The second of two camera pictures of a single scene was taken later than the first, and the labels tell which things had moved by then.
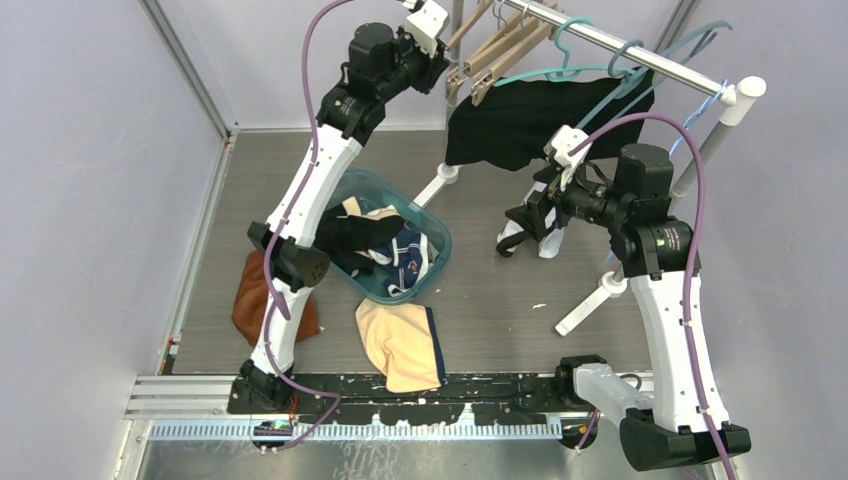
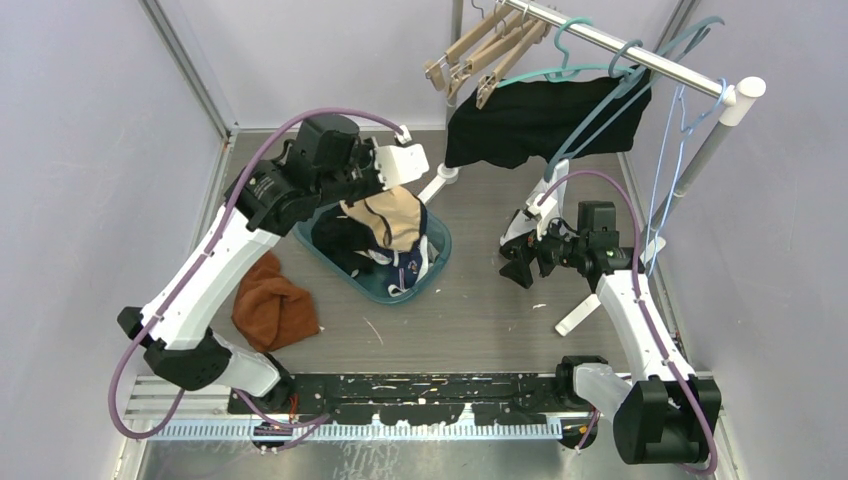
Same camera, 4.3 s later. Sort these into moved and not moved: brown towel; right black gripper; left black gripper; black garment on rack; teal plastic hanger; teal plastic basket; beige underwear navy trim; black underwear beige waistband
Moved: beige underwear navy trim; right black gripper; left black gripper
Not moved: black underwear beige waistband; teal plastic hanger; teal plastic basket; black garment on rack; brown towel
